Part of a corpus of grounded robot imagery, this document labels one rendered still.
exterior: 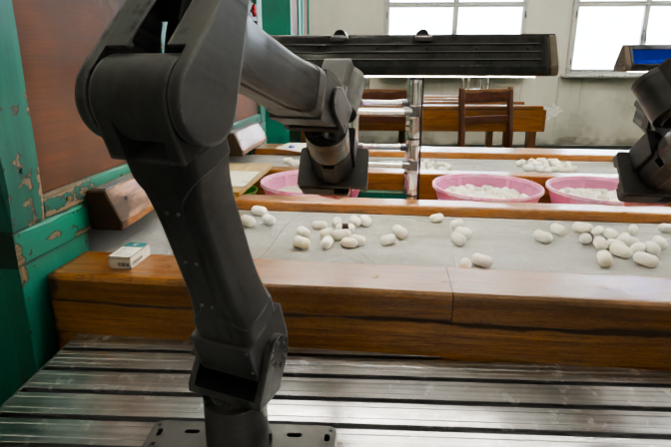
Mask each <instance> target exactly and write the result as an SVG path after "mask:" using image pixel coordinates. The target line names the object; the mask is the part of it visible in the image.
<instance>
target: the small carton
mask: <svg viewBox="0 0 671 447"><path fill-rule="evenodd" d="M149 255H150V246H149V244H148V243H144V242H128V243H126V244H125V245H124V246H122V247H121V248H119V249H118V250H116V251H115V252H113V253H112V254H110V255H109V256H108V259H109V267H110V268H120V269H132V268H133V267H135V266H136V265H137V264H138V263H140V262H141V261H142V260H144V259H145V258H146V257H147V256H149Z"/></svg>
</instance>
